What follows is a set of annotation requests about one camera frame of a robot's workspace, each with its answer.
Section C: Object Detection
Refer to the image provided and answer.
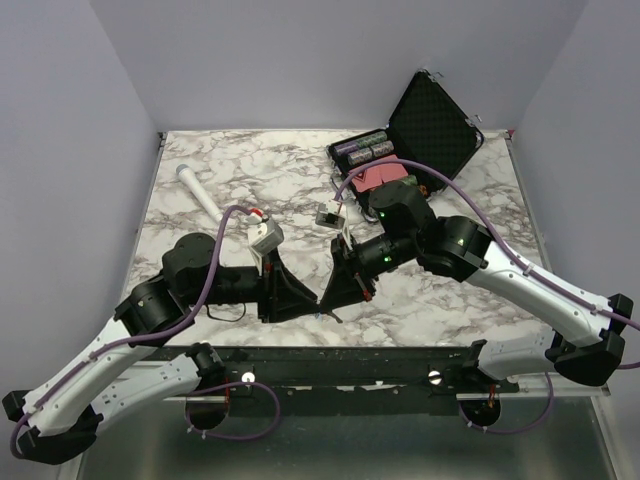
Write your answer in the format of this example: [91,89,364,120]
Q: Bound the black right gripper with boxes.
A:
[320,233,419,312]

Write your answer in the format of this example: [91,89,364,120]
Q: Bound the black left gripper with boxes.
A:
[188,246,323,324]

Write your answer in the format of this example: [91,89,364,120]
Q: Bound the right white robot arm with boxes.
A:
[320,181,633,392]

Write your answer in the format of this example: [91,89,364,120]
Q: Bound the pink playing card deck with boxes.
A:
[351,166,383,193]

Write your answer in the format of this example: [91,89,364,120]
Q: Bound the purple chip stack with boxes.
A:
[334,141,360,156]

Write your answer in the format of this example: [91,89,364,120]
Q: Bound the green chip stack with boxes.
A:
[356,131,388,149]

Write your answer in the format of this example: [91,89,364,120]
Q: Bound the white microphone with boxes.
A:
[176,164,223,223]

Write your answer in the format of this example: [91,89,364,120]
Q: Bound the black poker chip case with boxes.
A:
[327,70,484,222]

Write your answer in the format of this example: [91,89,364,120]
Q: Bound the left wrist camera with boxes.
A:
[247,208,284,270]

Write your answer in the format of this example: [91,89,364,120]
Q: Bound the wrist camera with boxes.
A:
[315,199,353,248]
[247,208,284,270]

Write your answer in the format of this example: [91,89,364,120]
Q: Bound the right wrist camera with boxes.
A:
[315,199,353,248]

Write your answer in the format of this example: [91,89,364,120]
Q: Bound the black table front rail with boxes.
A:
[139,344,551,416]

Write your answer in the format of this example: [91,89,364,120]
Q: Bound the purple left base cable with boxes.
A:
[187,374,284,442]

